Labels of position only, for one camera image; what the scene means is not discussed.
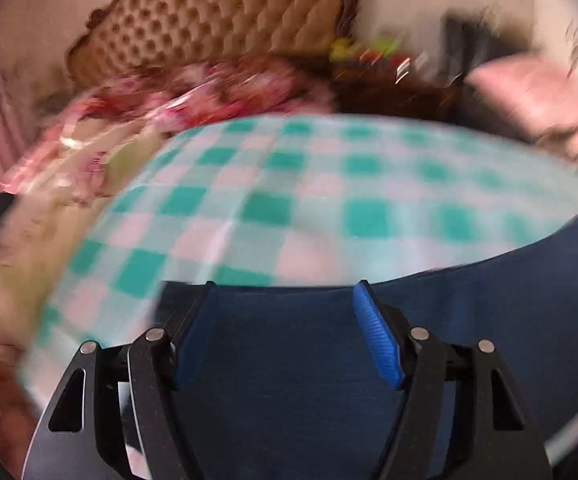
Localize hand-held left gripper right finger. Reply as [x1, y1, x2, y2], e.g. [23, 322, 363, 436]
[353, 280, 556, 480]

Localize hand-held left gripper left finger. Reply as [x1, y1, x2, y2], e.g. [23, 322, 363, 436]
[22, 281, 220, 480]

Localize blue pants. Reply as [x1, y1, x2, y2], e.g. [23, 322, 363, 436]
[151, 217, 578, 480]

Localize green white checkered tablecloth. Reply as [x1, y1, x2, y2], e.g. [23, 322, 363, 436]
[19, 114, 578, 480]

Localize beige bedspread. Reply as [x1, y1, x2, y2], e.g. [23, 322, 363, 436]
[0, 125, 170, 361]

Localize dark wooden nightstand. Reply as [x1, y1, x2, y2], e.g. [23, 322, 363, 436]
[331, 60, 470, 121]

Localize red floral blanket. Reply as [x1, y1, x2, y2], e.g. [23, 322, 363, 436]
[0, 57, 340, 211]

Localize large pink pillow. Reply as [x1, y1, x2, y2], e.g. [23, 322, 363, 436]
[469, 52, 578, 161]

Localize green packet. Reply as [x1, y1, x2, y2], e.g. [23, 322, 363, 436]
[331, 35, 405, 58]

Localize black leather chair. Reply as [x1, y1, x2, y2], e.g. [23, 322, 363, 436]
[441, 10, 520, 81]

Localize tufted brown headboard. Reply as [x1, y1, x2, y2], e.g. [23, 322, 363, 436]
[66, 0, 360, 88]

